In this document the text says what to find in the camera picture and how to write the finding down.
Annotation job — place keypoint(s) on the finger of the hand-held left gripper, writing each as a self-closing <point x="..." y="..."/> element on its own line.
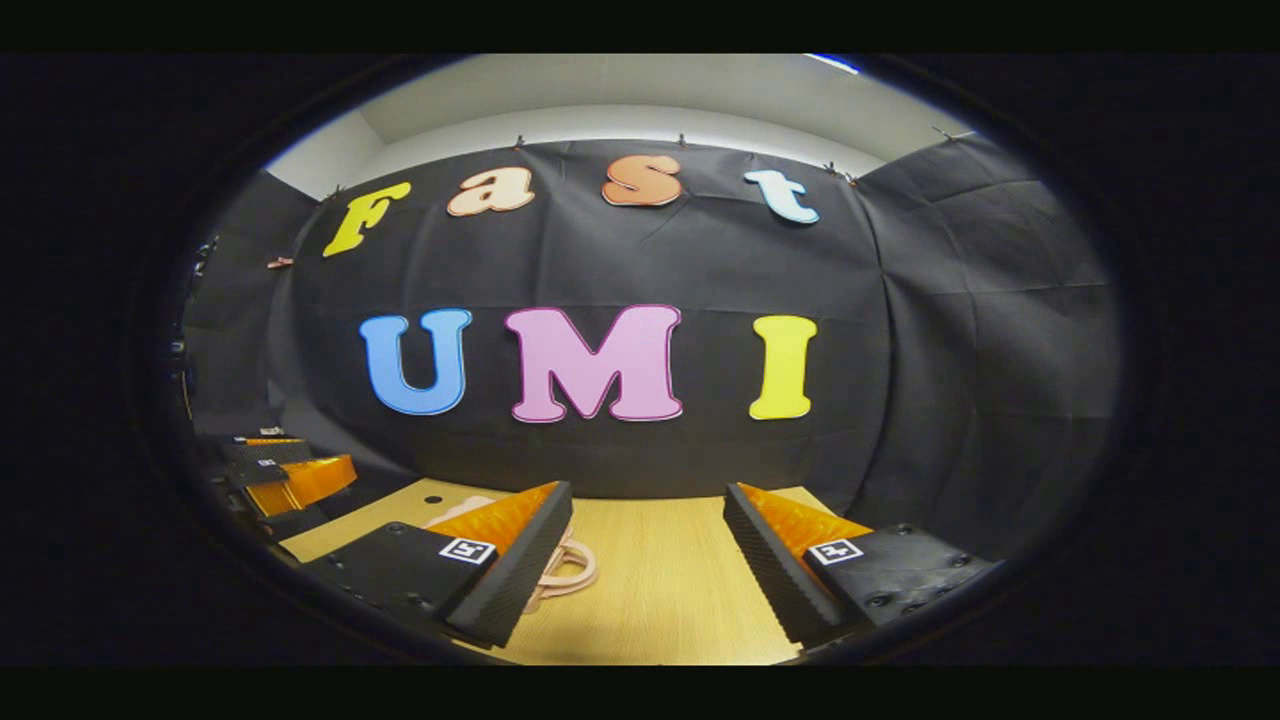
<point x="265" y="450"/>
<point x="300" y="480"/>

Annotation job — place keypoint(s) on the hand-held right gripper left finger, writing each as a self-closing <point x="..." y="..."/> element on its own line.
<point x="515" y="575"/>

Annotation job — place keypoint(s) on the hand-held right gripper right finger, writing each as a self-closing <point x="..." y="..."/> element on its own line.
<point x="770" y="575"/>

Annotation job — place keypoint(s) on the pink suitcase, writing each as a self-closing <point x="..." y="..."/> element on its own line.
<point x="462" y="508"/>

